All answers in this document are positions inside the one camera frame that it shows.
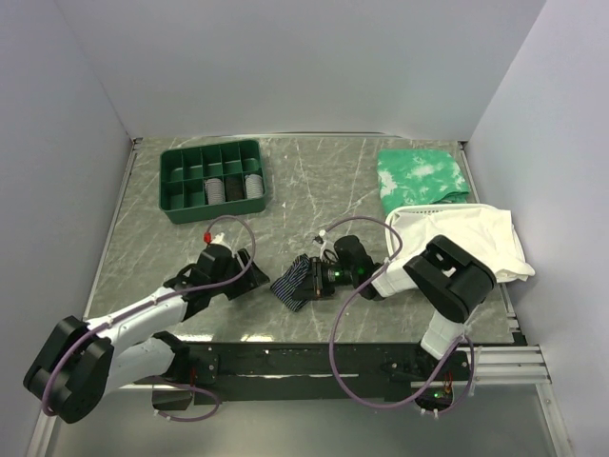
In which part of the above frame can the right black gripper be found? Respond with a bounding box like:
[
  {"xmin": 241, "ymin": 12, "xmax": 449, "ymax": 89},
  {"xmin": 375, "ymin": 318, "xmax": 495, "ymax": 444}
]
[{"xmin": 293, "ymin": 256, "xmax": 358, "ymax": 300}]

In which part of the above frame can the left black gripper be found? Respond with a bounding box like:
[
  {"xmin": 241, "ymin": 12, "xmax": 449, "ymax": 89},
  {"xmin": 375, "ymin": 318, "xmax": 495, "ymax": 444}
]
[{"xmin": 209, "ymin": 248, "xmax": 269, "ymax": 299}]

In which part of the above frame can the navy striped underwear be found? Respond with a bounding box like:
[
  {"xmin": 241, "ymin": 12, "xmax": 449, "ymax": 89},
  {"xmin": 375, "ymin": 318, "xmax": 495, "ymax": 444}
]
[{"xmin": 270, "ymin": 254, "xmax": 310, "ymax": 312}]

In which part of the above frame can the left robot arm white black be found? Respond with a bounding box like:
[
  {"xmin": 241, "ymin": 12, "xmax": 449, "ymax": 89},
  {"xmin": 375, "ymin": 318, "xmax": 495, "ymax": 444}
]
[{"xmin": 23, "ymin": 243, "xmax": 269, "ymax": 424}]

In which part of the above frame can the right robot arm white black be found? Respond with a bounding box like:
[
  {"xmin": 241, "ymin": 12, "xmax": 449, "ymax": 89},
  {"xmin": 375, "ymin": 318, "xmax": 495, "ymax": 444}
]
[{"xmin": 287, "ymin": 235, "xmax": 497, "ymax": 380}]

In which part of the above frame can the white perforated laundry basket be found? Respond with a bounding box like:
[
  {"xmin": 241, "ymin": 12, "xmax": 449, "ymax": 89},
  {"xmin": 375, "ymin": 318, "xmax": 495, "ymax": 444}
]
[{"xmin": 385, "ymin": 204, "xmax": 501, "ymax": 267}]

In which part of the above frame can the green compartment organizer tray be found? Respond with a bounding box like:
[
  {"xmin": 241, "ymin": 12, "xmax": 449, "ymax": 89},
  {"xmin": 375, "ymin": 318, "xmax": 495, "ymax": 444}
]
[{"xmin": 159, "ymin": 139, "xmax": 269, "ymax": 225}]

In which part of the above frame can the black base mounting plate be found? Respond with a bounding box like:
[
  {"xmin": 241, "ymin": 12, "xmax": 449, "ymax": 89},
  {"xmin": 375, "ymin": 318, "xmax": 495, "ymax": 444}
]
[{"xmin": 128, "ymin": 340, "xmax": 477, "ymax": 413}]

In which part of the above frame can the green white tie-dye cloth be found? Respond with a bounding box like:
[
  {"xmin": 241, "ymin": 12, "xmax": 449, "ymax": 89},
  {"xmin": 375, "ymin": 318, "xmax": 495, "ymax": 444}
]
[{"xmin": 377, "ymin": 149, "xmax": 470, "ymax": 215}]

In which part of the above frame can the white cloth in basket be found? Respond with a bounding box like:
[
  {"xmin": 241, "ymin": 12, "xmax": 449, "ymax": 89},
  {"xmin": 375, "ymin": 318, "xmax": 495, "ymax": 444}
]
[{"xmin": 385, "ymin": 204, "xmax": 535, "ymax": 283}]

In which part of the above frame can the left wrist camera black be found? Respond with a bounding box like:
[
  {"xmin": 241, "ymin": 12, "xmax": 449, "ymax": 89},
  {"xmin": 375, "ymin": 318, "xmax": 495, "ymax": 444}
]
[{"xmin": 196, "ymin": 243, "xmax": 239, "ymax": 284}]

